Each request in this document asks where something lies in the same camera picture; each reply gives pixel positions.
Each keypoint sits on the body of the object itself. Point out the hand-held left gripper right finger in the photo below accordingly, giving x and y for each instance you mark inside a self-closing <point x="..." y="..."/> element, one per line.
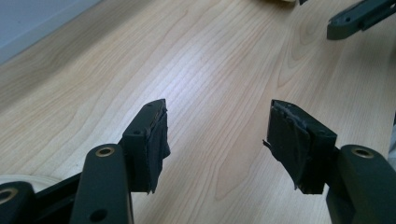
<point x="295" y="146"/>

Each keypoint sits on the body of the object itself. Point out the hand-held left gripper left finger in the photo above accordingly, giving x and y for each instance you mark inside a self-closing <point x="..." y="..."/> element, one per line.
<point x="141" y="149"/>

